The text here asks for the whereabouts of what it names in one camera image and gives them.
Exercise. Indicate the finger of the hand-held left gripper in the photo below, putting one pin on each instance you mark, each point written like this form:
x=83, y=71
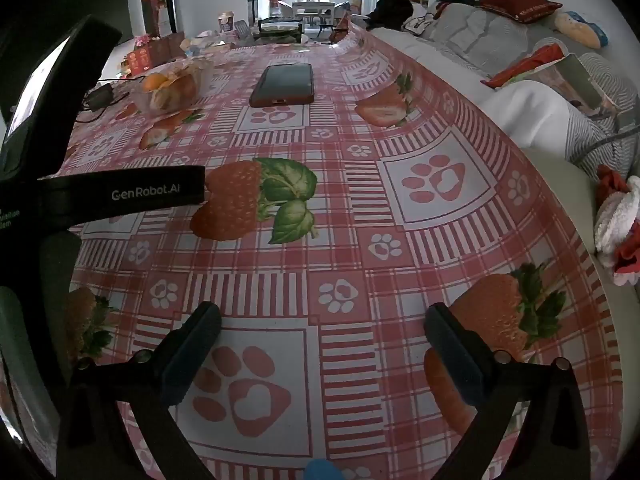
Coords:
x=150, y=192

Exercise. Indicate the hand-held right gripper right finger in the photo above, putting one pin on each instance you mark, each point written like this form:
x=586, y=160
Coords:
x=457, y=360

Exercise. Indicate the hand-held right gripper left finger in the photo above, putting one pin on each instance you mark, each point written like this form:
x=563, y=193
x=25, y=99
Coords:
x=192, y=355

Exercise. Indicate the black power adapter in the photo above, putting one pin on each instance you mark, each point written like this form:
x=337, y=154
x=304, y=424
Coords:
x=98, y=96

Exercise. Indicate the pale peeled tangerine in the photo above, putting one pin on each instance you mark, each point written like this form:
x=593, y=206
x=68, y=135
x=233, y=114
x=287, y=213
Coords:
x=161, y=101

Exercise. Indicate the red gift box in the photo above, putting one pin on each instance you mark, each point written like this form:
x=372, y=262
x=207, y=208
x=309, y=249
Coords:
x=140, y=58

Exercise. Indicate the clear glass bowl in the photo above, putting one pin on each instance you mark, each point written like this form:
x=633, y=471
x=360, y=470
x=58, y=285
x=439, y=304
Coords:
x=205, y=72

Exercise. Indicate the brown cardboard box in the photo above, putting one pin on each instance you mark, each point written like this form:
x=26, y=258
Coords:
x=167, y=47

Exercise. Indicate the red strawberry print tablecloth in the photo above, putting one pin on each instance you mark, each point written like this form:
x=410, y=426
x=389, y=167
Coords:
x=350, y=260

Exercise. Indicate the dark smartphone in red case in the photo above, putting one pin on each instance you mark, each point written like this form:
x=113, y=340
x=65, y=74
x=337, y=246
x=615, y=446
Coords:
x=282, y=85

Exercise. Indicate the round tin can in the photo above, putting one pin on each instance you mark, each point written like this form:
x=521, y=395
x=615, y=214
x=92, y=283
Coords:
x=226, y=22

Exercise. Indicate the white and red knit cloth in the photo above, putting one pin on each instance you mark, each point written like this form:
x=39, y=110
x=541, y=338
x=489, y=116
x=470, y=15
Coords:
x=617, y=230

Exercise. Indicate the black metal rack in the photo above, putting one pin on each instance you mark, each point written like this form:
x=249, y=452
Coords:
x=280, y=27

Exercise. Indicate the white dining table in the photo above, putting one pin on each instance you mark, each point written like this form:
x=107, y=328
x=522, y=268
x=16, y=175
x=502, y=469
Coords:
x=312, y=6

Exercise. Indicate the white blanket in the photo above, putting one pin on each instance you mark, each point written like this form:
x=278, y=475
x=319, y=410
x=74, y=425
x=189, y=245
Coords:
x=535, y=115

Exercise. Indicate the grey striped cloth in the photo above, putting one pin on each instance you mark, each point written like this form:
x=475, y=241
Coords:
x=605, y=125

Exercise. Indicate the red orange cloth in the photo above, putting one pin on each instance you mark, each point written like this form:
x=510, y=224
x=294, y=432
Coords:
x=525, y=66

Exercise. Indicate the black bag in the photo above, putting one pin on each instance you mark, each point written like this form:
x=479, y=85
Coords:
x=395, y=10

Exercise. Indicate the grey box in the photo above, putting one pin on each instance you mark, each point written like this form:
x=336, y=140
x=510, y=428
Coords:
x=582, y=77

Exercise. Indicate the white printed cloth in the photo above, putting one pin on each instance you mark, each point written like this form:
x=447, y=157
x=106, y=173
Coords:
x=422, y=22

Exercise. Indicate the grey sofa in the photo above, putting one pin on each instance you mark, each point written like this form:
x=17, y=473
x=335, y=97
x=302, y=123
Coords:
x=480, y=35

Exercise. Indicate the yellow and blue plush pillow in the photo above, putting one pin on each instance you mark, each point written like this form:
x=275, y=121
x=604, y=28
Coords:
x=580, y=27

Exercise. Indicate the red printed pillow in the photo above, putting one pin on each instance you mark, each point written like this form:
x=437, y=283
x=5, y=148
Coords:
x=520, y=4

